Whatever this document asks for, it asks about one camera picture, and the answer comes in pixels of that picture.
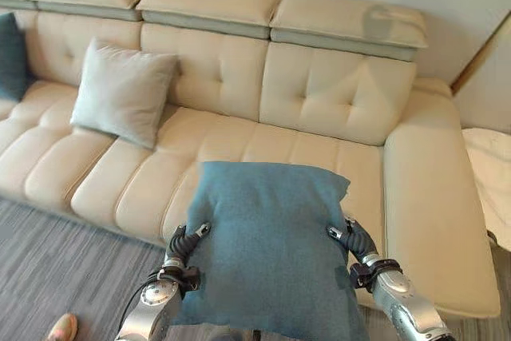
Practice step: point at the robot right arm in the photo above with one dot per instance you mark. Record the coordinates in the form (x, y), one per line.
(399, 301)

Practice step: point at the white blanket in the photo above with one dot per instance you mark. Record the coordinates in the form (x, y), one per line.
(490, 181)

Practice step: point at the cream leather sofa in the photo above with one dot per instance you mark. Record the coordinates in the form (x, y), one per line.
(223, 77)

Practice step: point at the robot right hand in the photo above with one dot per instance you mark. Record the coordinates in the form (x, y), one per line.
(357, 239)

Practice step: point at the grey striped rug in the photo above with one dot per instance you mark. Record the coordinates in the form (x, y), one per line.
(68, 261)

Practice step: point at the teal blue cushion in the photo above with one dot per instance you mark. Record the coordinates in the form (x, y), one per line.
(267, 245)

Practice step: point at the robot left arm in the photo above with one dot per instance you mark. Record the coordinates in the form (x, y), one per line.
(153, 303)

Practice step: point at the light grey cushion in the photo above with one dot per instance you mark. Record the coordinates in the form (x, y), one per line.
(121, 91)

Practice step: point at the dark teal cushion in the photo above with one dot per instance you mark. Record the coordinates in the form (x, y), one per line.
(11, 59)

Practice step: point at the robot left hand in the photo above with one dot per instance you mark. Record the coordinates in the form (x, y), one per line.
(184, 243)

